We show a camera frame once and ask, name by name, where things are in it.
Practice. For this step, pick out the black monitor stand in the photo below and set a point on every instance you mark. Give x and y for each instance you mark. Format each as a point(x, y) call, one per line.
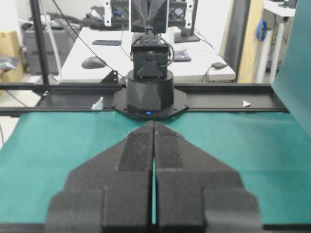
point(186, 13)

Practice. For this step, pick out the green backdrop curtain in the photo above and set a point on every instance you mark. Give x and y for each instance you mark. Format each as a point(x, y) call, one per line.
point(293, 82)

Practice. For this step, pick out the white office desk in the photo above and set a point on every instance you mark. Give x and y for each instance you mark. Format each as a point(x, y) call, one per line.
point(202, 56)

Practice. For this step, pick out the green table mat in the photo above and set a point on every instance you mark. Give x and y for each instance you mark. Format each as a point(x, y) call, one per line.
point(270, 150)

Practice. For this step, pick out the black vertical frame post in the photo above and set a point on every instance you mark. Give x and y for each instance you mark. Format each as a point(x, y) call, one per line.
point(39, 37)

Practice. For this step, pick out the black aluminium frame rail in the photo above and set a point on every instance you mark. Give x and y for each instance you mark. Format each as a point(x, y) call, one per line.
point(97, 97)

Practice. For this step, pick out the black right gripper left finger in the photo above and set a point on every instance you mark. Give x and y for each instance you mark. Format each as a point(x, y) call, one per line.
point(109, 193)

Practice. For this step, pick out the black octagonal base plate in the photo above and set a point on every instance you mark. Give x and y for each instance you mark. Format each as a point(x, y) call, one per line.
point(150, 106)

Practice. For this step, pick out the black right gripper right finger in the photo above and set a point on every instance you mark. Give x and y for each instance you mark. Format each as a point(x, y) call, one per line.
point(197, 193)

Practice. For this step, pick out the black computer mouse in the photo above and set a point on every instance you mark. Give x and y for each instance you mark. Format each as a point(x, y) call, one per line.
point(93, 63)

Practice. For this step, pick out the dark smartphone on desk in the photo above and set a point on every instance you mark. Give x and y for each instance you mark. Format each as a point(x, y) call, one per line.
point(107, 42)

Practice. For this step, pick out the blue tape roll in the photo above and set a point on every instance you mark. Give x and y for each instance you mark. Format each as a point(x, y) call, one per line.
point(261, 30)

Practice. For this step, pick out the small black desk device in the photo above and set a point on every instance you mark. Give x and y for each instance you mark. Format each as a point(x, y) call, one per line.
point(218, 65)

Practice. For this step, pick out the cardboard box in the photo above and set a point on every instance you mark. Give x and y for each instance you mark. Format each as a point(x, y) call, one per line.
point(11, 61)

